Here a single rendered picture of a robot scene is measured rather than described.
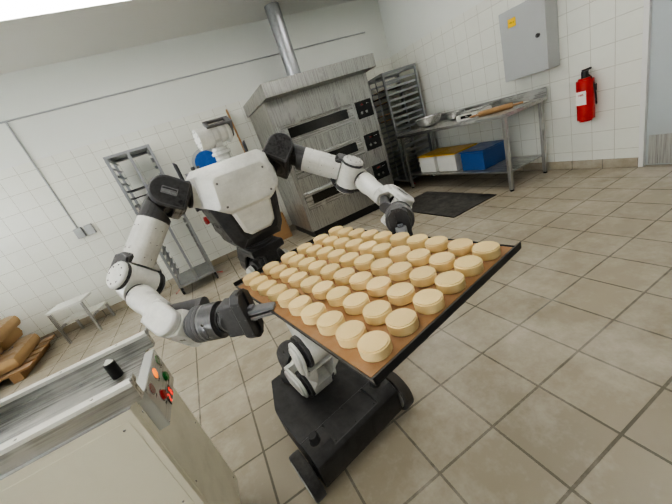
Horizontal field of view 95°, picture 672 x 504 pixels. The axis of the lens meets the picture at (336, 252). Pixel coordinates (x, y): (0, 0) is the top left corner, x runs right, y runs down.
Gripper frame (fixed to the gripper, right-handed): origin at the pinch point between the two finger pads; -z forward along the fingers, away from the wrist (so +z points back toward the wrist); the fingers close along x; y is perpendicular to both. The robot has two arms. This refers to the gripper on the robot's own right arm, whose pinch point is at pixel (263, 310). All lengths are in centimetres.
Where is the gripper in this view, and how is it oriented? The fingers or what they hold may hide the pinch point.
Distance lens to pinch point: 72.8
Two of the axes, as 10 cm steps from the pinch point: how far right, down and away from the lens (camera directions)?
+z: -9.4, 2.4, 2.4
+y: 1.3, -4.1, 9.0
